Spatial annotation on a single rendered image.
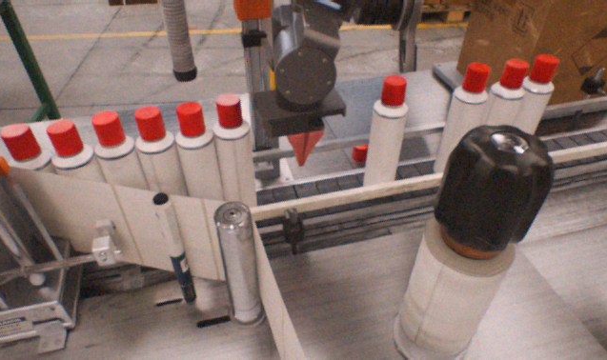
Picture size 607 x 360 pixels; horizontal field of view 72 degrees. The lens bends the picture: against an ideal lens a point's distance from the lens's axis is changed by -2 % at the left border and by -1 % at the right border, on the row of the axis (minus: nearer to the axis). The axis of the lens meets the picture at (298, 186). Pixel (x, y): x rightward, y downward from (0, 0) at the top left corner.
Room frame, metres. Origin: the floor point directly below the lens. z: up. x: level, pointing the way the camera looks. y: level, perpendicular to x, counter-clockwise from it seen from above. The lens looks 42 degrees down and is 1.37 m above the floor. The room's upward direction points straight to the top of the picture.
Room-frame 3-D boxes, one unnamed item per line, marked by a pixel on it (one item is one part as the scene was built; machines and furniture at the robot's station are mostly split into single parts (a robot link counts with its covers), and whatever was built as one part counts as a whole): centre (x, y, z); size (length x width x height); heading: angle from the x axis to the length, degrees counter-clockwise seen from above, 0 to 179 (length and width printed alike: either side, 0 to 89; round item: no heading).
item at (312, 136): (0.45, 0.01, 1.06); 0.07 x 0.07 x 0.09; 14
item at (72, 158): (0.43, 0.29, 0.98); 0.05 x 0.05 x 0.20
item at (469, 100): (0.59, -0.27, 0.98); 0.05 x 0.05 x 0.20
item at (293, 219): (0.42, 0.01, 0.89); 0.03 x 0.03 x 0.12; 15
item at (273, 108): (0.45, 0.00, 1.13); 0.10 x 0.07 x 0.07; 104
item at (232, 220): (0.30, 0.07, 0.97); 0.05 x 0.05 x 0.19
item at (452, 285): (0.27, -0.16, 1.03); 0.09 x 0.09 x 0.30
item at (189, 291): (0.32, 0.15, 0.97); 0.02 x 0.02 x 0.19
